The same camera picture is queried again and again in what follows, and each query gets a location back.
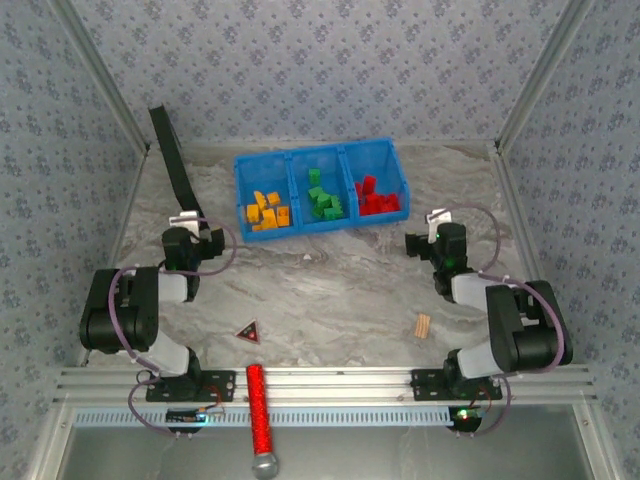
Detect blue three-compartment plastic bin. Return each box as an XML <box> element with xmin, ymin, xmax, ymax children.
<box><xmin>233</xmin><ymin>135</ymin><xmax>411</xmax><ymax>245</ymax></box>

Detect black foam strip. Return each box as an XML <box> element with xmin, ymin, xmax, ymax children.
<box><xmin>148</xmin><ymin>104</ymin><xmax>207</xmax><ymax>224</ymax></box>

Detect black triangle with red light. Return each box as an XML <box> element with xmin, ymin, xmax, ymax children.
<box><xmin>235</xmin><ymin>321</ymin><xmax>263</xmax><ymax>346</ymax></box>

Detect red glitter microphone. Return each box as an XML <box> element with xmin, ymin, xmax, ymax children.
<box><xmin>245</xmin><ymin>364</ymin><xmax>281</xmax><ymax>479</ymax></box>

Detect left circuit board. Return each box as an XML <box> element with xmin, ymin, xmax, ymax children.
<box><xmin>166</xmin><ymin>407</ymin><xmax>225</xmax><ymax>427</ymax></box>

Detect circuit board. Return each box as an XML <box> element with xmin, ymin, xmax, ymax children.
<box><xmin>447</xmin><ymin>405</ymin><xmax>485</xmax><ymax>432</ymax></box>
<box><xmin>166</xmin><ymin>407</ymin><xmax>225</xmax><ymax>427</ymax></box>

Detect right circuit board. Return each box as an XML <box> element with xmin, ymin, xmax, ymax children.
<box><xmin>447</xmin><ymin>405</ymin><xmax>485</xmax><ymax>432</ymax></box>

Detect grey metal panel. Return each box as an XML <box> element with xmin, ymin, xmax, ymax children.
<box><xmin>59</xmin><ymin>404</ymin><xmax>599</xmax><ymax>480</ymax></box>

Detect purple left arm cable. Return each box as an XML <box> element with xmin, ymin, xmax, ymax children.
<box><xmin>110</xmin><ymin>215</ymin><xmax>238</xmax><ymax>440</ymax></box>

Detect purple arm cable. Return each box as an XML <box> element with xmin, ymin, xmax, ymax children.
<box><xmin>442</xmin><ymin>202</ymin><xmax>575</xmax><ymax>437</ymax></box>
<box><xmin>110</xmin><ymin>215</ymin><xmax>238</xmax><ymax>440</ymax></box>

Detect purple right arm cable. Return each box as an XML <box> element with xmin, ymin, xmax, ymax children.
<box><xmin>442</xmin><ymin>202</ymin><xmax>575</xmax><ymax>437</ymax></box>

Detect aluminium side rail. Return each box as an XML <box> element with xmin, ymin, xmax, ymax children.
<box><xmin>489</xmin><ymin>144</ymin><xmax>572</xmax><ymax>365</ymax></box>
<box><xmin>79</xmin><ymin>147</ymin><xmax>151</xmax><ymax>367</ymax></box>

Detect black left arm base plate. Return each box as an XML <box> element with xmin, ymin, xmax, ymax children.
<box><xmin>144</xmin><ymin>368</ymin><xmax>237</xmax><ymax>404</ymax></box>

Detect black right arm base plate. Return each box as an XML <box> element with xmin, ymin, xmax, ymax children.
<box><xmin>410</xmin><ymin>368</ymin><xmax>503</xmax><ymax>401</ymax></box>

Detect aluminium mounting rail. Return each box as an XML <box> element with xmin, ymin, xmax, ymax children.
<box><xmin>52</xmin><ymin>364</ymin><xmax>599</xmax><ymax>407</ymax></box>

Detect light blue slotted cable duct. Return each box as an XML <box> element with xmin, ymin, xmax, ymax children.
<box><xmin>74</xmin><ymin>405</ymin><xmax>451</xmax><ymax>429</ymax></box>

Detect aluminium frame post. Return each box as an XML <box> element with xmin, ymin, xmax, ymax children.
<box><xmin>493</xmin><ymin>0</ymin><xmax>599</xmax><ymax>154</ymax></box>
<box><xmin>48</xmin><ymin>0</ymin><xmax>151</xmax><ymax>152</ymax></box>

